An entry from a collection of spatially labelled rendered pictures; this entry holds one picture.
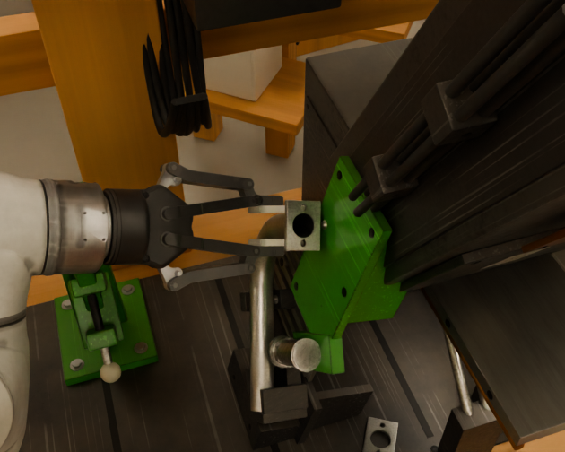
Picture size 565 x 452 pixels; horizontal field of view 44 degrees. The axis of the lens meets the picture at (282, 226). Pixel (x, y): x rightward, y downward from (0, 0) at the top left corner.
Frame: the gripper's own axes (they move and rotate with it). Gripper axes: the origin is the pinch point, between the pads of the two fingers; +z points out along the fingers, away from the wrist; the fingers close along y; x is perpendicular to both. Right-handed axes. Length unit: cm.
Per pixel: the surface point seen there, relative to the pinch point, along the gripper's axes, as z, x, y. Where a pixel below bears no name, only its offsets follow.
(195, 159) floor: 63, 179, 28
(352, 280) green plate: 3.7, -8.2, -5.8
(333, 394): 10.8, 6.6, -21.3
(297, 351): 1.7, 0.0, -14.1
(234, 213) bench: 14.8, 43.3, 2.8
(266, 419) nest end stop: 2.1, 8.2, -23.6
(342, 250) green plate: 3.8, -6.1, -2.7
